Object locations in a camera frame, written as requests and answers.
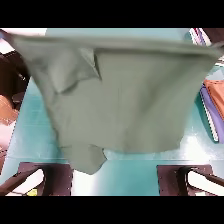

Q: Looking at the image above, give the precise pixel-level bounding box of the red-brown garment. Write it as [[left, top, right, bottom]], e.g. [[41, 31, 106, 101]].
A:
[[0, 94, 20, 126]]

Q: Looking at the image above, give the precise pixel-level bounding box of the dark brown garment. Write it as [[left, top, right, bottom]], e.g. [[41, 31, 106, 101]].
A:
[[0, 49, 32, 111]]

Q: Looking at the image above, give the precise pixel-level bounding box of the pink garment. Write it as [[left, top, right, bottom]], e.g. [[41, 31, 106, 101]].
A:
[[0, 120, 16, 152]]

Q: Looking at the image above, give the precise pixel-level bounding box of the purple garment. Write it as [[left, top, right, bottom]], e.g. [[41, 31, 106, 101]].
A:
[[199, 84, 224, 145]]

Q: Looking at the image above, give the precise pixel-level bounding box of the green T-shirt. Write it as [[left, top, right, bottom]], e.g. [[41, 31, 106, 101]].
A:
[[9, 32, 224, 176]]

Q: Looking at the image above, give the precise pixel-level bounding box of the heap of clothes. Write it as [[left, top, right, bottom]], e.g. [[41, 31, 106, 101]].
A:
[[188, 27, 224, 48]]

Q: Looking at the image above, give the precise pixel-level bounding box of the orange garment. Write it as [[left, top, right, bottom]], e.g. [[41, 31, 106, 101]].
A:
[[203, 78, 224, 122]]

